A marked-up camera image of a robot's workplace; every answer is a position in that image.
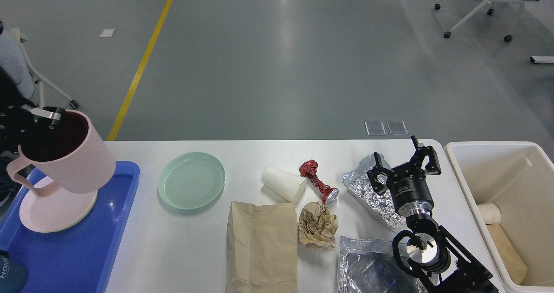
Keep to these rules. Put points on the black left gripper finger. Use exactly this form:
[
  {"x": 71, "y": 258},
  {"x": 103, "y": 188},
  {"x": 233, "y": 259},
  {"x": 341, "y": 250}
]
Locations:
[{"x": 48, "y": 117}]

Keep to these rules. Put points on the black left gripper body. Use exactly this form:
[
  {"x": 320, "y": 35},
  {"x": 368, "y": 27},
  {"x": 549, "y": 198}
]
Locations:
[{"x": 16, "y": 126}]

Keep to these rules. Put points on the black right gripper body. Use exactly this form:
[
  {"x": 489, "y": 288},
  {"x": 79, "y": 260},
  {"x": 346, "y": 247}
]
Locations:
[{"x": 409, "y": 190}]

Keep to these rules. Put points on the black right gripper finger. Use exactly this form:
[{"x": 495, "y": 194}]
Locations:
[
  {"x": 379, "y": 169},
  {"x": 424, "y": 160}
]

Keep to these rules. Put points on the pink mug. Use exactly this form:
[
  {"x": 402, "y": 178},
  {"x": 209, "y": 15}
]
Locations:
[{"x": 76, "y": 158}]

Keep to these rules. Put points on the mint green plate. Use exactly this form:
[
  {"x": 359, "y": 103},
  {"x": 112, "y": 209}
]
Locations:
[{"x": 191, "y": 181}]

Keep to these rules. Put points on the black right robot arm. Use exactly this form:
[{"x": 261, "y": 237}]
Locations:
[{"x": 426, "y": 250}]

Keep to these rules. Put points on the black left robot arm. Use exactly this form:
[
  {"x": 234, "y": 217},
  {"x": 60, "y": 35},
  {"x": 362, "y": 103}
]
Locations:
[{"x": 9, "y": 95}]

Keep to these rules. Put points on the crumpled aluminium foil sheet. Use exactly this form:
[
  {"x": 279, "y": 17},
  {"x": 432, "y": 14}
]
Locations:
[{"x": 380, "y": 207}]

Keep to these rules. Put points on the seated person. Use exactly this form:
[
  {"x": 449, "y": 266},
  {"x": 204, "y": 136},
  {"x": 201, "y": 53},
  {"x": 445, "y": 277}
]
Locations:
[{"x": 13, "y": 62}]

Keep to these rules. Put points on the paper cup in bin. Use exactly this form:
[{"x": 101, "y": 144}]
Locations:
[{"x": 490, "y": 213}]

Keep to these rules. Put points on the crumpled brown paper ball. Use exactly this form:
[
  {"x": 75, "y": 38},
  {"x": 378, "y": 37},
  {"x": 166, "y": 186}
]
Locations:
[{"x": 317, "y": 226}]

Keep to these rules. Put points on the crushed red can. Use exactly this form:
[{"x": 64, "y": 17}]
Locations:
[{"x": 309, "y": 170}]

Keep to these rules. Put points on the aluminium foil tray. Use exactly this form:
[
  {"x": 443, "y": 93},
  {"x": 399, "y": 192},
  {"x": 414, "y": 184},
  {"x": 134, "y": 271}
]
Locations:
[{"x": 368, "y": 266}]

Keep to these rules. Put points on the white chair left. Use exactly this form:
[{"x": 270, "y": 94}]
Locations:
[{"x": 39, "y": 80}]

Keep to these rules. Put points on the beige plastic bin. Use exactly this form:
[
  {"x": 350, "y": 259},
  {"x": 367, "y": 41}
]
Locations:
[{"x": 518, "y": 178}]

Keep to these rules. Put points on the white paper cup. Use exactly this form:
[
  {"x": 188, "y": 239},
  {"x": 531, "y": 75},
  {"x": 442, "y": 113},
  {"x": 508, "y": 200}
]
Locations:
[{"x": 287, "y": 185}]

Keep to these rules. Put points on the pink plate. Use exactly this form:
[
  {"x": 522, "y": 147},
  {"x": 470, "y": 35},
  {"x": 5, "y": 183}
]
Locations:
[{"x": 57, "y": 212}]

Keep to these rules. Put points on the flat brown paper bag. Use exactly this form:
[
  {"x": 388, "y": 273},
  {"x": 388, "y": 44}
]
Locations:
[{"x": 262, "y": 255}]

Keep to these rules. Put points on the blue plastic tray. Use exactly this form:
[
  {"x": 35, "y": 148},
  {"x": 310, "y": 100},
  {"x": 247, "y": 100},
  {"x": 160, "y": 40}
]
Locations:
[{"x": 78, "y": 259}]

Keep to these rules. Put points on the white floor bar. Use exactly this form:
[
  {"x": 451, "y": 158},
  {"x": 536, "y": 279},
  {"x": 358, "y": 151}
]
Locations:
[{"x": 542, "y": 59}]

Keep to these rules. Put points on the dark blue cap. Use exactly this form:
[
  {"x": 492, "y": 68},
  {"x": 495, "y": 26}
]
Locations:
[{"x": 13, "y": 276}]

